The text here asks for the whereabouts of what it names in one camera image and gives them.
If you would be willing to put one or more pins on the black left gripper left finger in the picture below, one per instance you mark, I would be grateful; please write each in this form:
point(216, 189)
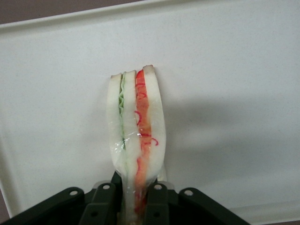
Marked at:
point(70, 208)

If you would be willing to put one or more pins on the toy sandwich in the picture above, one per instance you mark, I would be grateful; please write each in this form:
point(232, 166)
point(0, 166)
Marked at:
point(131, 131)

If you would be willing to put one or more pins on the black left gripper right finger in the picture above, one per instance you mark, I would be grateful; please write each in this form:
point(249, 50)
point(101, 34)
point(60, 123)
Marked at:
point(185, 208)

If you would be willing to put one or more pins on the cream plastic tray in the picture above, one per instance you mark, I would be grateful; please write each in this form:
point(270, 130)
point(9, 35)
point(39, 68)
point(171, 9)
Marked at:
point(222, 82)

